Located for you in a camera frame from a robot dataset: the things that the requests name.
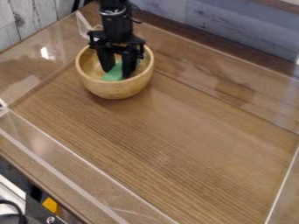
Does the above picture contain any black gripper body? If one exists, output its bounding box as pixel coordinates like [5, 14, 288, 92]
[88, 31, 146, 60]

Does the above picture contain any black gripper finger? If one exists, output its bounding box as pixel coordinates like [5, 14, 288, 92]
[122, 51, 138, 79]
[97, 47, 116, 72]

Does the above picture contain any green rectangular block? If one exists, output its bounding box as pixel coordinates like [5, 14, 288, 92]
[100, 59, 127, 81]

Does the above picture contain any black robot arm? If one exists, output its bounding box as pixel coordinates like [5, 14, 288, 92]
[88, 0, 146, 79]

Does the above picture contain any brown wooden bowl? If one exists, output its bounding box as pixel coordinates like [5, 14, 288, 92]
[75, 46, 155, 100]

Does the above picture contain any black device with yellow label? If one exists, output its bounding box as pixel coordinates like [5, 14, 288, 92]
[25, 194, 81, 224]

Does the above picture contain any clear acrylic corner bracket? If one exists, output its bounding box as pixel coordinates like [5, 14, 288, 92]
[75, 11, 101, 39]

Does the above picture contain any clear acrylic tray wall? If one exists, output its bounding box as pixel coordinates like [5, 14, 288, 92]
[0, 99, 179, 224]

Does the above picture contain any black cable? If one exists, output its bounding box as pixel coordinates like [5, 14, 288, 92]
[0, 199, 29, 224]

